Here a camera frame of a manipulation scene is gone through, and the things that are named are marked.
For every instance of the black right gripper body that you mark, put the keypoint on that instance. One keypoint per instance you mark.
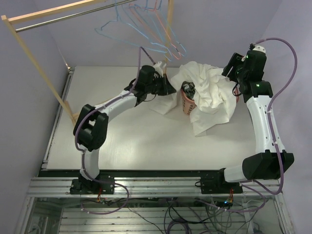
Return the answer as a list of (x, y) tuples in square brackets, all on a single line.
[(230, 71)]

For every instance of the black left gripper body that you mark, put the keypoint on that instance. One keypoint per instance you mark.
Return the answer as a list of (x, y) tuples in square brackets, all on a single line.
[(160, 86)]

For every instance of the black white plaid shirt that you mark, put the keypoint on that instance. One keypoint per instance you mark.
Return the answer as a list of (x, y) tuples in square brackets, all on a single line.
[(188, 89)]

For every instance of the blue wire hanger white shirt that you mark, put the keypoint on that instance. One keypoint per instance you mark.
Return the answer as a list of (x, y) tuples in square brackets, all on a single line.
[(121, 29)]

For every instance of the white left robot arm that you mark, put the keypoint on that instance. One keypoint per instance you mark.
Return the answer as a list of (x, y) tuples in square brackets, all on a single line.
[(90, 131)]

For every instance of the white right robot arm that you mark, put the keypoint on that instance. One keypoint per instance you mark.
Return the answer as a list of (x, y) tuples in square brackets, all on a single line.
[(271, 158)]

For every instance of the pink laundry basket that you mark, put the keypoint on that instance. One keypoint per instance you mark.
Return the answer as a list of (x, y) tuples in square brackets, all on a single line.
[(187, 107)]

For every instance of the wooden clothes rack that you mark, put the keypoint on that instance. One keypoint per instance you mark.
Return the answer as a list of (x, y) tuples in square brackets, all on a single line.
[(25, 98)]

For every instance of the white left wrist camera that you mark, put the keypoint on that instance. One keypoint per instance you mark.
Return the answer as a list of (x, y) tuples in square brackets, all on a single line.
[(160, 67)]

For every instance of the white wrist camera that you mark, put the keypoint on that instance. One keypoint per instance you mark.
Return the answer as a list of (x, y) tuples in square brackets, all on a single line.
[(259, 48), (160, 67)]

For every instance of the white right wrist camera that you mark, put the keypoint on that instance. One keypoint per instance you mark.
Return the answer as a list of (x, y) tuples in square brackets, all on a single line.
[(259, 48)]

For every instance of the blue empty wire hanger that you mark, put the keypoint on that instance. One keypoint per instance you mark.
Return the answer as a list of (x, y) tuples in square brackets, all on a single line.
[(163, 30)]

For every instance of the pink wire hanger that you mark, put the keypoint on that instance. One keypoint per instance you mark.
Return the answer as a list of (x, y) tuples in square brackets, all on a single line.
[(154, 18)]

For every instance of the aluminium rail base frame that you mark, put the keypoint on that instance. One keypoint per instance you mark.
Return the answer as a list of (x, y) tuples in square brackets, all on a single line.
[(148, 154)]

